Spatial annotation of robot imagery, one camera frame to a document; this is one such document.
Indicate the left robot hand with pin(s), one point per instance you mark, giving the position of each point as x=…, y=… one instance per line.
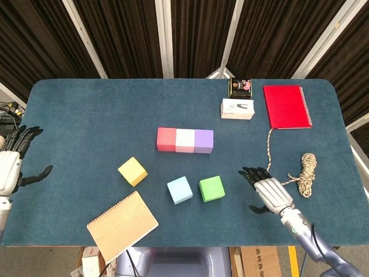
x=10, y=170

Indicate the yellow foam cube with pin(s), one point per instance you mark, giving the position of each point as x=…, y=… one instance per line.
x=132, y=171

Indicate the blue felt table cover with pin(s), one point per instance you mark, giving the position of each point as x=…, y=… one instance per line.
x=86, y=115

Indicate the beige round object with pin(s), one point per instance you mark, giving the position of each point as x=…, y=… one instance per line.
x=1, y=142

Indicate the red foam cube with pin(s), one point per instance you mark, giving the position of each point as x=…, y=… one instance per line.
x=166, y=140

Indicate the dark brown curtain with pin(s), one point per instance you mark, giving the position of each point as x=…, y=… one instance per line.
x=129, y=37

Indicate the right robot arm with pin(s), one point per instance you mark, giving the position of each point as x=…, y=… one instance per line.
x=305, y=233

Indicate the black luncheon meat tin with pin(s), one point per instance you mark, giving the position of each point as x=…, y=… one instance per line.
x=240, y=88

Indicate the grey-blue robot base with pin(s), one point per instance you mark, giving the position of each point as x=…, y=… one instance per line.
x=187, y=262

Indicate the light blue foam cube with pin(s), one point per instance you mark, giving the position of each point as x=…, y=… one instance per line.
x=179, y=190

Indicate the tan spiral notebook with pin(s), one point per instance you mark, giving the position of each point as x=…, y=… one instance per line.
x=122, y=225

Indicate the brown cardboard carton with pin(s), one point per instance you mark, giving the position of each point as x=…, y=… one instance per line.
x=259, y=262

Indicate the white partition frame post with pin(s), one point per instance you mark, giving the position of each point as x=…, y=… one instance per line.
x=232, y=34
x=11, y=94
x=83, y=34
x=165, y=37
x=361, y=158
x=359, y=122
x=325, y=37

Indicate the green foam cube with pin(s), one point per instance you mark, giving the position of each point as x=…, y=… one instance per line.
x=212, y=189

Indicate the pink foam cube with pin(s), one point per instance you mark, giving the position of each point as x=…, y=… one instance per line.
x=185, y=140

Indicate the red spiral notebook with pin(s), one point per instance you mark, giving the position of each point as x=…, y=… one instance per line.
x=286, y=106

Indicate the small white carton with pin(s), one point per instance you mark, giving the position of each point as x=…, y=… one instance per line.
x=90, y=264

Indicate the purple foam cube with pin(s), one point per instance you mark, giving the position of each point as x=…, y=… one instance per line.
x=203, y=141

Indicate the black device box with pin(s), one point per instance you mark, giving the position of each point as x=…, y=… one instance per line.
x=5, y=129

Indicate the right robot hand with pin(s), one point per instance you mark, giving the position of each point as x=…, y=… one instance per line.
x=274, y=193

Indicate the white cardboard box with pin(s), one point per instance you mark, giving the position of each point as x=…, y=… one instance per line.
x=237, y=111

